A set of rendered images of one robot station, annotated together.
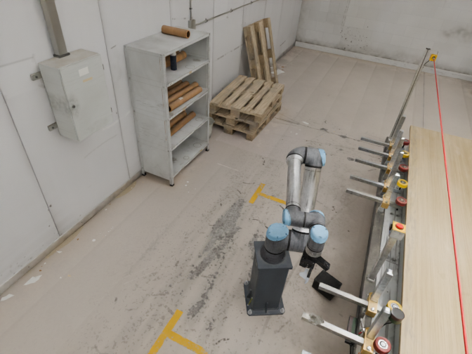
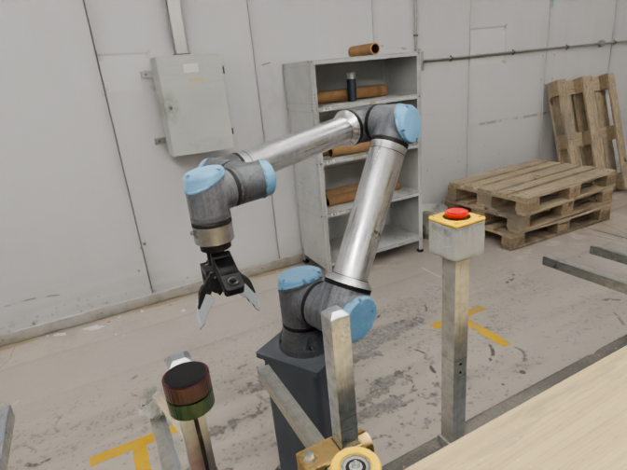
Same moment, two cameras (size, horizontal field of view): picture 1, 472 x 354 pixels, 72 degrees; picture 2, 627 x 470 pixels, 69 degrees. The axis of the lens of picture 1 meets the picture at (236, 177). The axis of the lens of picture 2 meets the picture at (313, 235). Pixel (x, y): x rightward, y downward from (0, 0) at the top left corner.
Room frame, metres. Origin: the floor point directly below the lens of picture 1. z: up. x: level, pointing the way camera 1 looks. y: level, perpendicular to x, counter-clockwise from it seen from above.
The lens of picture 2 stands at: (0.61, -1.29, 1.49)
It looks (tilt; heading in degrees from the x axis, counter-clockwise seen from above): 20 degrees down; 43
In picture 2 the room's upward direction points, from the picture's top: 6 degrees counter-clockwise
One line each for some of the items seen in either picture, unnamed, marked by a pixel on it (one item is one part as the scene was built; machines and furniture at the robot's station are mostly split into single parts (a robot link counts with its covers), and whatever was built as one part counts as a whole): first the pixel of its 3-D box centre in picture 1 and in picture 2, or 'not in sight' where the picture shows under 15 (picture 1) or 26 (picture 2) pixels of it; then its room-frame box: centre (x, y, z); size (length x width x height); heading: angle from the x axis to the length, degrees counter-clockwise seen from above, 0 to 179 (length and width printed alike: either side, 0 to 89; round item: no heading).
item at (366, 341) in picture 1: (369, 341); not in sight; (0.85, -0.77, 0.85); 0.14 x 0.06 x 0.05; 159
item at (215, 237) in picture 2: (314, 249); (212, 233); (1.17, -0.46, 1.16); 0.10 x 0.09 x 0.05; 157
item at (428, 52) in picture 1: (411, 99); not in sight; (3.24, -1.75, 1.20); 0.15 x 0.12 x 1.00; 159
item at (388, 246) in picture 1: (381, 258); (454, 356); (1.35, -0.96, 0.93); 0.05 x 0.05 x 0.45; 69
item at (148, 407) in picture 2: (316, 319); (153, 402); (0.93, -0.50, 0.87); 0.09 x 0.07 x 0.02; 69
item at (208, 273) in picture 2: (309, 258); (218, 265); (1.18, -0.45, 1.08); 0.09 x 0.08 x 0.12; 67
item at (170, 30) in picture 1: (175, 31); (363, 50); (3.53, 0.74, 1.59); 0.30 x 0.08 x 0.08; 68
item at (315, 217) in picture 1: (315, 222); (245, 182); (1.29, -0.46, 1.25); 0.12 x 0.12 x 0.09; 85
